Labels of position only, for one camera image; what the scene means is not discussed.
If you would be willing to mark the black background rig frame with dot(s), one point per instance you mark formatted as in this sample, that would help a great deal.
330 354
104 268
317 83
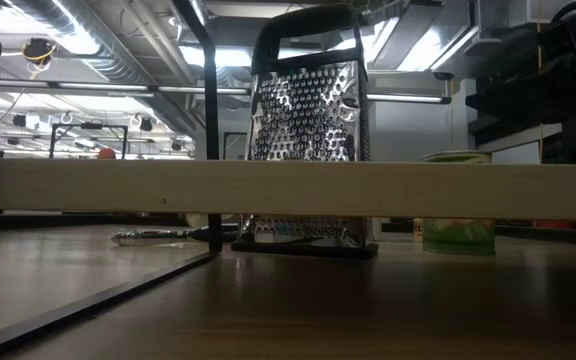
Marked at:
88 126

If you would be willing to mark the small red object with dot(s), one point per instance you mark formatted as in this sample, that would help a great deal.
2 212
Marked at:
555 224

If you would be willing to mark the silver butter knife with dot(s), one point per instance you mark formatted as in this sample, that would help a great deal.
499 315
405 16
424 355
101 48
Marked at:
148 236

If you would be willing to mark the black ceiling spotlight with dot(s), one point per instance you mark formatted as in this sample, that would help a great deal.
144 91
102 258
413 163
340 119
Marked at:
146 124
19 120
176 146

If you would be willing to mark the person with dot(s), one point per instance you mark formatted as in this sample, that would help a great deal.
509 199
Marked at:
106 153

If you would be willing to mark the long ceiling light tube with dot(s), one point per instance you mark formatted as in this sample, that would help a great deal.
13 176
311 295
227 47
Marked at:
103 86
408 98

